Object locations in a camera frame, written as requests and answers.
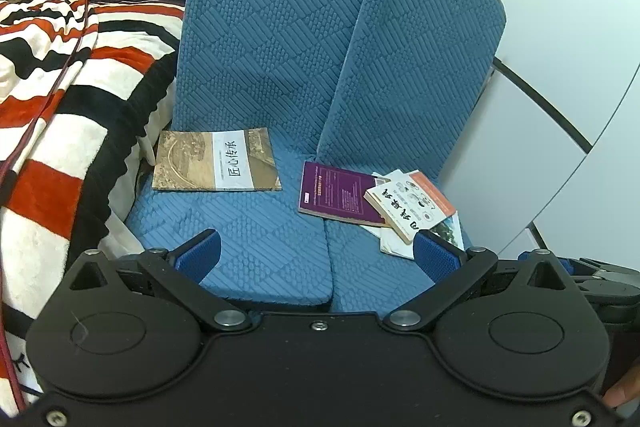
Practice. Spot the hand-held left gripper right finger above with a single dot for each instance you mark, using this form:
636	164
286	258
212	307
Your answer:
435	257

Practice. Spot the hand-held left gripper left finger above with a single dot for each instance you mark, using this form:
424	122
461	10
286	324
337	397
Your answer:
200	254

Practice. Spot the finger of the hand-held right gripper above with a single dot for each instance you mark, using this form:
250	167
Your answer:
605	279

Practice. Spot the landscape photo cover booklet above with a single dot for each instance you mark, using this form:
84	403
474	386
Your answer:
450	232

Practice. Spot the white orange cover book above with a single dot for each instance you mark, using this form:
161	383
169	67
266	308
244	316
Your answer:
410	207

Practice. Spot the brown cover book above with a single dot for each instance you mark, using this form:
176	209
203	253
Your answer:
190	162

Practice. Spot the purple cover book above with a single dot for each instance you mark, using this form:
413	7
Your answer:
330	192

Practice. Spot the person's right hand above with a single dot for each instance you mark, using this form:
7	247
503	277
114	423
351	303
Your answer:
624	392

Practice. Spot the beige pillow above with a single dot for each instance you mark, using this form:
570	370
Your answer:
132	187

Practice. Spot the blue textured floor chair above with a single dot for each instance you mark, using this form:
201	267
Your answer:
265	32
425	57

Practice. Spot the red black white striped blanket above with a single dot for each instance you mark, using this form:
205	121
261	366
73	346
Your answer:
50	107

